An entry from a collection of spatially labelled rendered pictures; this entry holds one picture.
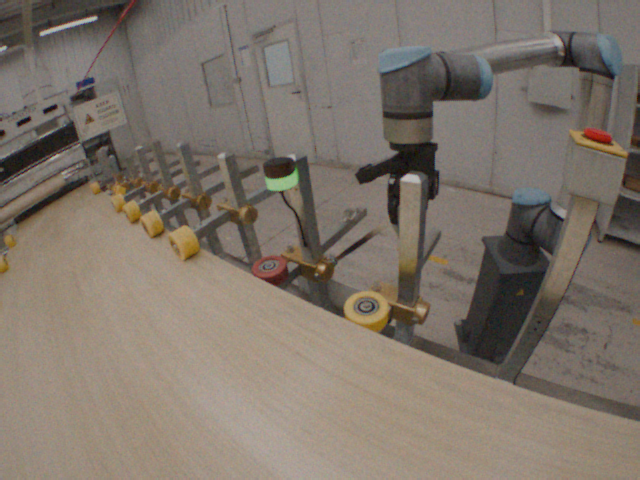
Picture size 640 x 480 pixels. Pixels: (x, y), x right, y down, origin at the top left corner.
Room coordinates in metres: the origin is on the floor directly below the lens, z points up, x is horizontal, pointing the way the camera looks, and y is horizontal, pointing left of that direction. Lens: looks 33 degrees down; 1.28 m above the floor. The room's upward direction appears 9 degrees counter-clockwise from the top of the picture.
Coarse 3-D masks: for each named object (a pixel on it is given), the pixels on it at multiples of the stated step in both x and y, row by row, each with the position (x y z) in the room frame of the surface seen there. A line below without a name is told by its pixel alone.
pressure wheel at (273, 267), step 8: (272, 256) 0.55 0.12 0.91; (280, 256) 0.55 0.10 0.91; (256, 264) 0.53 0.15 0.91; (264, 264) 0.53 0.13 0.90; (272, 264) 0.52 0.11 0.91; (280, 264) 0.52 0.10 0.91; (256, 272) 0.50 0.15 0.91; (264, 272) 0.50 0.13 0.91; (272, 272) 0.49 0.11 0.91; (280, 272) 0.49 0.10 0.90; (288, 272) 0.52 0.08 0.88; (264, 280) 0.48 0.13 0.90; (272, 280) 0.48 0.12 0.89; (280, 280) 0.49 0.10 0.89
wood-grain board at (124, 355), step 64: (64, 256) 0.78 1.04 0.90; (128, 256) 0.68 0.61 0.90; (192, 256) 0.62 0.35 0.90; (0, 320) 0.41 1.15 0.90; (64, 320) 0.40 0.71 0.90; (128, 320) 0.39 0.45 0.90; (192, 320) 0.38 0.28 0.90; (256, 320) 0.36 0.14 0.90; (320, 320) 0.34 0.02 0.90; (0, 384) 0.17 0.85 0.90; (64, 384) 0.21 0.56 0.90; (128, 384) 0.22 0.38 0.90; (192, 384) 0.23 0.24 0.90; (256, 384) 0.23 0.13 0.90; (320, 384) 0.21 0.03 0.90; (384, 384) 0.20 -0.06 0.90; (448, 384) 0.17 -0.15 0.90; (0, 448) 0.01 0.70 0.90; (64, 448) 0.07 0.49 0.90; (128, 448) 0.10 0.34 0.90; (192, 448) 0.12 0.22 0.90; (256, 448) 0.12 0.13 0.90; (320, 448) 0.11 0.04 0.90; (384, 448) 0.10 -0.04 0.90; (448, 448) 0.08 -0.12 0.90; (512, 448) 0.05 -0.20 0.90; (576, 448) 0.00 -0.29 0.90
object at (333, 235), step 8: (360, 208) 0.81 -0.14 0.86; (336, 224) 0.73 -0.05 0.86; (344, 224) 0.73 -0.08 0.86; (352, 224) 0.75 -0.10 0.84; (328, 232) 0.70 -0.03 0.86; (336, 232) 0.69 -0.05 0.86; (344, 232) 0.72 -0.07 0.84; (320, 240) 0.66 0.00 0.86; (328, 240) 0.66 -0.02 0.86; (336, 240) 0.68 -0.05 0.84; (328, 248) 0.66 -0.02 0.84; (288, 264) 0.57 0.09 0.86; (296, 264) 0.57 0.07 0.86; (296, 272) 0.56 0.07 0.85; (288, 280) 0.53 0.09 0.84; (280, 288) 0.51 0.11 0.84
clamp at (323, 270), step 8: (296, 248) 0.63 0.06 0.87; (288, 256) 0.60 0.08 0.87; (296, 256) 0.59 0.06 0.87; (304, 264) 0.56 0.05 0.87; (312, 264) 0.55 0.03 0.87; (320, 264) 0.54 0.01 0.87; (328, 264) 0.54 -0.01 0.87; (304, 272) 0.56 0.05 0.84; (312, 272) 0.54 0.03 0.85; (320, 272) 0.53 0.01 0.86; (328, 272) 0.54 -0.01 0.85; (312, 280) 0.54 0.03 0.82; (328, 280) 0.53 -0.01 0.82
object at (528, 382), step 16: (224, 256) 0.90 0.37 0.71; (288, 288) 0.67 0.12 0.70; (416, 336) 0.41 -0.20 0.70; (432, 352) 0.35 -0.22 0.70; (448, 352) 0.34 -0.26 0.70; (480, 368) 0.27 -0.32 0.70; (496, 368) 0.26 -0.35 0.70; (528, 384) 0.19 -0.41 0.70; (544, 384) 0.17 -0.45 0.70; (576, 400) 0.10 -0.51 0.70; (592, 400) 0.08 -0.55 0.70; (608, 400) 0.05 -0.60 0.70; (624, 416) -0.01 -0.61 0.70
